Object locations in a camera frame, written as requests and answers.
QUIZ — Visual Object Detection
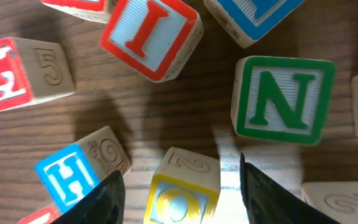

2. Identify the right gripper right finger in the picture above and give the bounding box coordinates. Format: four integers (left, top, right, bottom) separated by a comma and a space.
239, 154, 339, 224

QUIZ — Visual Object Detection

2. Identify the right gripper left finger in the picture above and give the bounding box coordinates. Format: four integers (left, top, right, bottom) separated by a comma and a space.
52, 170, 126, 224

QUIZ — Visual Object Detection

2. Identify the yellow O block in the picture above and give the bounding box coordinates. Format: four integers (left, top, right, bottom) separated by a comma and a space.
143, 147, 221, 224

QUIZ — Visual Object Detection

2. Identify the blue H block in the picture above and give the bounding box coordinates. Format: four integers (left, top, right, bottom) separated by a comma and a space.
35, 126, 132, 213

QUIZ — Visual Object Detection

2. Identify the red U block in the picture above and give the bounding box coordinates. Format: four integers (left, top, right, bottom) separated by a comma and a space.
17, 204, 62, 224

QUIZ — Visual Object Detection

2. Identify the blue L block lower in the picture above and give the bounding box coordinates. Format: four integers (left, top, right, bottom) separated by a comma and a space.
301, 182, 358, 223

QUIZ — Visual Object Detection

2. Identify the green N block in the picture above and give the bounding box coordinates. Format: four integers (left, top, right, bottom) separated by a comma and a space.
231, 56, 336, 146

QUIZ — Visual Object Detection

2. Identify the red E block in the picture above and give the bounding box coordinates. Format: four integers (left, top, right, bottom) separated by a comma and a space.
0, 37, 75, 112

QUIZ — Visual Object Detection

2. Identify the red I block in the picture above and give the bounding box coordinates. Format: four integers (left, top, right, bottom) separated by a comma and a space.
100, 0, 204, 83

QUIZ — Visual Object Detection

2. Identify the blue D block centre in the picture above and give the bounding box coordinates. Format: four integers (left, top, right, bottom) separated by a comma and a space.
204, 0, 303, 49

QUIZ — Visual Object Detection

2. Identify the red H block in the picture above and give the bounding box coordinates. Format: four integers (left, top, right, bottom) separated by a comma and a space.
40, 0, 117, 24

